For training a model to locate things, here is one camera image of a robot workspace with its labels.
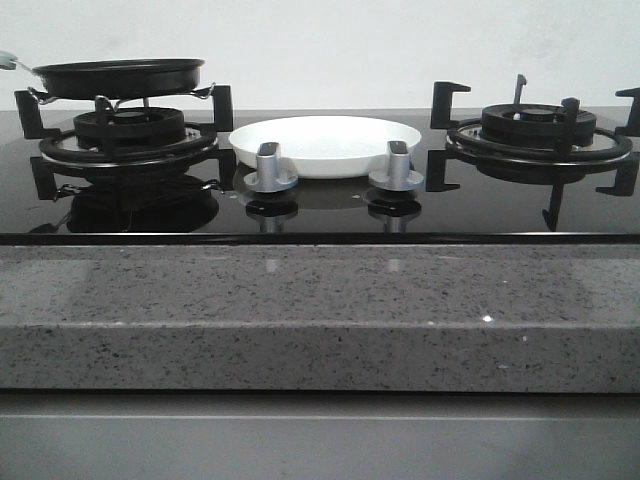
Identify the white round plate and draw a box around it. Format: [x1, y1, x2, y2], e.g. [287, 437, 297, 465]
[229, 116, 421, 179]

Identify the black frying pan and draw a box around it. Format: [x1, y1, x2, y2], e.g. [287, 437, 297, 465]
[30, 58, 205, 101]

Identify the silver left stove knob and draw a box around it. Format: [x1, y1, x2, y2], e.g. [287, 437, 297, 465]
[244, 142, 298, 194]

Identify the silver stove knob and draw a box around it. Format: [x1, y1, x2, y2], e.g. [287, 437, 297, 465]
[244, 142, 298, 194]
[368, 140, 424, 192]

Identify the silver right stove knob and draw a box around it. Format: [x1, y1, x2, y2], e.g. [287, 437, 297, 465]
[368, 140, 424, 192]

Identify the black glass gas hob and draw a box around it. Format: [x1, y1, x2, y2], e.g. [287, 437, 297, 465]
[1, 110, 639, 246]

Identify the black left pan support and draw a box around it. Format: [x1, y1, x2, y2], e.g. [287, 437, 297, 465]
[14, 85, 234, 201]

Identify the black pan support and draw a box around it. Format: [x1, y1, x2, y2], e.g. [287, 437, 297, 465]
[426, 75, 639, 230]
[14, 85, 234, 201]

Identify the black left burner head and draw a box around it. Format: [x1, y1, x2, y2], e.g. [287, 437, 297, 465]
[73, 107, 187, 150]

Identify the black burner head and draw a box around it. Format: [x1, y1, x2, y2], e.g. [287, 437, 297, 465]
[480, 103, 568, 149]
[73, 107, 187, 150]

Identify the black right burner head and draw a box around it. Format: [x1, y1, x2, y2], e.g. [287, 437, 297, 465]
[480, 103, 568, 149]

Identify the black right pan support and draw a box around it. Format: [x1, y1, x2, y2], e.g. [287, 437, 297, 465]
[426, 75, 639, 230]

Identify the grey cabinet front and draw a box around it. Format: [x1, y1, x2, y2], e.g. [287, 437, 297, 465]
[1, 393, 639, 479]

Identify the chrome wire pan rack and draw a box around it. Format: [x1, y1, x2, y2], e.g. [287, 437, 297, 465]
[27, 83, 222, 110]

